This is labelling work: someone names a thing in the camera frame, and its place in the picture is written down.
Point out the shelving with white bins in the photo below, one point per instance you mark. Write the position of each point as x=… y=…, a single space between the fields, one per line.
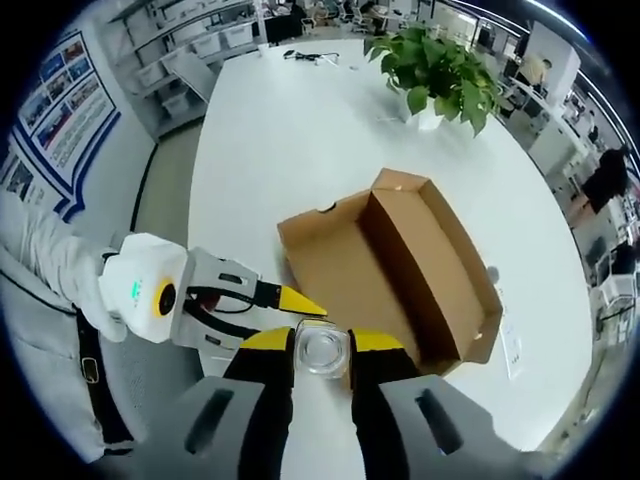
x=180 y=55

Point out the white bottle with red label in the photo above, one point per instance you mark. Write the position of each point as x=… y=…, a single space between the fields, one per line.
x=321 y=350

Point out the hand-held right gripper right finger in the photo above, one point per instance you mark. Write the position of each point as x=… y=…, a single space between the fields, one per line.
x=440 y=425

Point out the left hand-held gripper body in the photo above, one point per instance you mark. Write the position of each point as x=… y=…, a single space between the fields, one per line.
x=140 y=285

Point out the brown cardboard shoe box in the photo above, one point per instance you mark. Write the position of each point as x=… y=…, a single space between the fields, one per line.
x=350 y=280

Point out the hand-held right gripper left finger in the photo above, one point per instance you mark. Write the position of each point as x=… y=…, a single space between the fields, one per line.
x=220 y=425

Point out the green potted plant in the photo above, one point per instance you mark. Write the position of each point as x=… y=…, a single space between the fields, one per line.
x=440 y=75

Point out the table power socket strip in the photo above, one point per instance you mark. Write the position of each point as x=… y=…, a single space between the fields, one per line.
x=512 y=345

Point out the wall poster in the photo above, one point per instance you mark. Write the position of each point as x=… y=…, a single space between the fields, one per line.
x=65 y=110

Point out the person's torso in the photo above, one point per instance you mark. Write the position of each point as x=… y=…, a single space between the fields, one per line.
x=40 y=380

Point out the round table grommet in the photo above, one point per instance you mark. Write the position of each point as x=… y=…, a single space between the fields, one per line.
x=494 y=273

